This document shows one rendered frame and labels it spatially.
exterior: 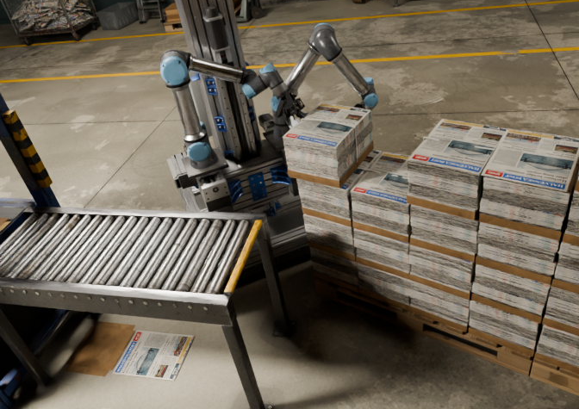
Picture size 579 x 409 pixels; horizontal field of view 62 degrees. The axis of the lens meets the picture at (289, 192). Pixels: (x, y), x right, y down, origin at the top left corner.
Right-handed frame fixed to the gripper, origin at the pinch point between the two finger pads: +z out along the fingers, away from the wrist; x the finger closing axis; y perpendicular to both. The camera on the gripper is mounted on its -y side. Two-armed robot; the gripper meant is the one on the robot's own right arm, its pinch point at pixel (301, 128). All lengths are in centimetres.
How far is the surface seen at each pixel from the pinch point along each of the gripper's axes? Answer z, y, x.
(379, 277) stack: 83, 9, -19
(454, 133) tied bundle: 31, 68, 6
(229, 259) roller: 22, -1, -77
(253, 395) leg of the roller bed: 80, -18, -98
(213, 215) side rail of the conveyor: 8, -24, -57
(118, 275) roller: 3, -34, -105
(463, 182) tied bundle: 41, 76, -19
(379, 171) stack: 34.9, 28.6, 0.1
